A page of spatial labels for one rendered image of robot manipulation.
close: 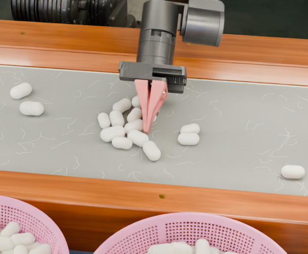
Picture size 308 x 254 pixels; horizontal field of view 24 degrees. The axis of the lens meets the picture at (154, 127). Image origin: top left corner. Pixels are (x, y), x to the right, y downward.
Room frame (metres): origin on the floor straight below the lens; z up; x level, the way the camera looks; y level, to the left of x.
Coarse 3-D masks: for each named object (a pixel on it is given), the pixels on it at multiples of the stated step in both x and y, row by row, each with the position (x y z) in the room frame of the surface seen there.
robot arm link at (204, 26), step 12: (168, 0) 1.05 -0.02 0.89; (180, 0) 1.04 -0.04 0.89; (192, 0) 1.03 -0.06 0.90; (204, 0) 1.03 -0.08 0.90; (216, 0) 1.03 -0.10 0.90; (192, 12) 1.01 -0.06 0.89; (204, 12) 1.01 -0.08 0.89; (216, 12) 1.01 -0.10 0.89; (192, 24) 0.99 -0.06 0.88; (204, 24) 0.99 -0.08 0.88; (216, 24) 0.99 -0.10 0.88; (192, 36) 0.99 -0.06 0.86; (204, 36) 0.99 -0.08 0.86; (216, 36) 0.99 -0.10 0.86
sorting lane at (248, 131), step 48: (0, 96) 1.00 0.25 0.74; (48, 96) 1.00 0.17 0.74; (96, 96) 1.00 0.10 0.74; (192, 96) 1.00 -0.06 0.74; (240, 96) 1.00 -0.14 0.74; (288, 96) 1.00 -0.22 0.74; (0, 144) 0.87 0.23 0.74; (48, 144) 0.87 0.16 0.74; (96, 144) 0.87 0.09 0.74; (240, 144) 0.87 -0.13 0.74; (288, 144) 0.87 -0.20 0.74; (288, 192) 0.76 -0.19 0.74
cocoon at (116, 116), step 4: (112, 112) 0.93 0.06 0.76; (116, 112) 0.92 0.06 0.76; (120, 112) 0.93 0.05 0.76; (112, 116) 0.92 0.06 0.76; (116, 116) 0.91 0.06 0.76; (120, 116) 0.91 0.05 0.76; (112, 120) 0.91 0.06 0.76; (116, 120) 0.91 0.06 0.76; (120, 120) 0.91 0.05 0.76; (112, 124) 0.91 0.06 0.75; (116, 124) 0.90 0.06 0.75; (120, 124) 0.90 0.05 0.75
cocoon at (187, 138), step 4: (180, 136) 0.87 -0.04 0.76; (184, 136) 0.87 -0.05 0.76; (188, 136) 0.87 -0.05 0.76; (192, 136) 0.87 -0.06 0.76; (196, 136) 0.87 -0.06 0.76; (180, 140) 0.87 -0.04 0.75; (184, 140) 0.86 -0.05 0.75; (188, 140) 0.86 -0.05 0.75; (192, 140) 0.86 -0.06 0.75; (196, 140) 0.86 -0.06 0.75; (184, 144) 0.86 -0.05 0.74; (188, 144) 0.86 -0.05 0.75; (192, 144) 0.86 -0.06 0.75
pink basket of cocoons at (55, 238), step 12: (0, 204) 0.72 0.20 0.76; (12, 204) 0.71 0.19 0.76; (24, 204) 0.71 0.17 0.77; (0, 216) 0.71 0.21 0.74; (12, 216) 0.71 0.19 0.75; (24, 216) 0.70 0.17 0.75; (36, 216) 0.69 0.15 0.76; (0, 228) 0.71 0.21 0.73; (24, 228) 0.70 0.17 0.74; (36, 228) 0.68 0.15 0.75; (48, 228) 0.67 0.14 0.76; (36, 240) 0.68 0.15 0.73; (48, 240) 0.66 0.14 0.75; (60, 240) 0.64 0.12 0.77; (60, 252) 0.63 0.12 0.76
